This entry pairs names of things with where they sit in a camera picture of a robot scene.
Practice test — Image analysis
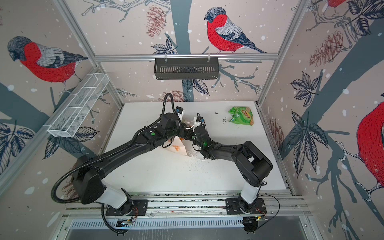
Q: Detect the printed paper bag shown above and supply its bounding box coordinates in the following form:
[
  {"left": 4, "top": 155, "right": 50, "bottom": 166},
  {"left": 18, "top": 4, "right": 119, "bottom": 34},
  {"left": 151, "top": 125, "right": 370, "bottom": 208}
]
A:
[{"left": 166, "top": 117, "right": 205, "bottom": 161}]

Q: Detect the white wire mesh basket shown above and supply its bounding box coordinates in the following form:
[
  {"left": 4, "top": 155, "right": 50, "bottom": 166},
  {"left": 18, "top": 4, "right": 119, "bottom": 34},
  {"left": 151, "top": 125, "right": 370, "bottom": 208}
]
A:
[{"left": 48, "top": 73, "right": 110, "bottom": 138}]

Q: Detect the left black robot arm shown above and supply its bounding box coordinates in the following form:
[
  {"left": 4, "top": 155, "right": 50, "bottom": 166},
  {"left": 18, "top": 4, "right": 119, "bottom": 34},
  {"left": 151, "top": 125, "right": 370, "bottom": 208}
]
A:
[{"left": 72, "top": 113, "right": 193, "bottom": 215}]

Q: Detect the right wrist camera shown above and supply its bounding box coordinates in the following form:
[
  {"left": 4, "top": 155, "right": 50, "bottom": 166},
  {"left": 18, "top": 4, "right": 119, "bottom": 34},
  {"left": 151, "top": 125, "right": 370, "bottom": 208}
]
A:
[{"left": 194, "top": 113, "right": 207, "bottom": 128}]

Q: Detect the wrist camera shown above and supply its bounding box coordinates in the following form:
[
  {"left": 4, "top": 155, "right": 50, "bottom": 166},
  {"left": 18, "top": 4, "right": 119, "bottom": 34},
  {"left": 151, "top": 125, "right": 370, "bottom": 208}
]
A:
[
  {"left": 175, "top": 106, "right": 185, "bottom": 121},
  {"left": 194, "top": 113, "right": 207, "bottom": 128}
]

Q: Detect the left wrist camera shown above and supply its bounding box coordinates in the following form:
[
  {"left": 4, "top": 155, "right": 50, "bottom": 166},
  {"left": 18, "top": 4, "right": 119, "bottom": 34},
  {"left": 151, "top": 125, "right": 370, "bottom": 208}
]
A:
[{"left": 175, "top": 106, "right": 185, "bottom": 121}]

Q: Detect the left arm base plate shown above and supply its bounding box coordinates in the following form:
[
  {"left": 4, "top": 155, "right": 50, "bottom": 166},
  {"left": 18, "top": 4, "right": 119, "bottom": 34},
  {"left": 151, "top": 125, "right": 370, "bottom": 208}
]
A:
[{"left": 106, "top": 200, "right": 149, "bottom": 217}]

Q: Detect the black wall basket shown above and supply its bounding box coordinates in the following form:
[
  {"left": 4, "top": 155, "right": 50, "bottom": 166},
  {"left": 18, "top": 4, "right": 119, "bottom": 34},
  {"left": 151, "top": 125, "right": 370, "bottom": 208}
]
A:
[{"left": 154, "top": 58, "right": 219, "bottom": 80}]

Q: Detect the green snack packet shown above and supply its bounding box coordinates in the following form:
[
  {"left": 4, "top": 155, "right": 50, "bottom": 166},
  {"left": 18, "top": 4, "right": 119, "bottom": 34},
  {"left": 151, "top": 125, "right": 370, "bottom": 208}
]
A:
[{"left": 229, "top": 106, "right": 254, "bottom": 126}]

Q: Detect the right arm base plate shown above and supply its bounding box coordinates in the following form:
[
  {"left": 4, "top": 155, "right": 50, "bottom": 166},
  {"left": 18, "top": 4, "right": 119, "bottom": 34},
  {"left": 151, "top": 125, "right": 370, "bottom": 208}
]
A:
[{"left": 224, "top": 198, "right": 267, "bottom": 215}]

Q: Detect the black corrugated cable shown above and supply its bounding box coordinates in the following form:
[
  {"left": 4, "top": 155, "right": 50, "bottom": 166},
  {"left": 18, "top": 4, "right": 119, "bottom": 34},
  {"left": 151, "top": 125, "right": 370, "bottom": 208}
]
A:
[{"left": 50, "top": 92, "right": 178, "bottom": 235}]

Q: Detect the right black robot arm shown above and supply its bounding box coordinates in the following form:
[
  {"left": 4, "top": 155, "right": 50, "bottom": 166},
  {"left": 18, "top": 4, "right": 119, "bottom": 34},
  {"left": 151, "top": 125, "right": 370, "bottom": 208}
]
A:
[{"left": 179, "top": 126, "right": 273, "bottom": 214}]

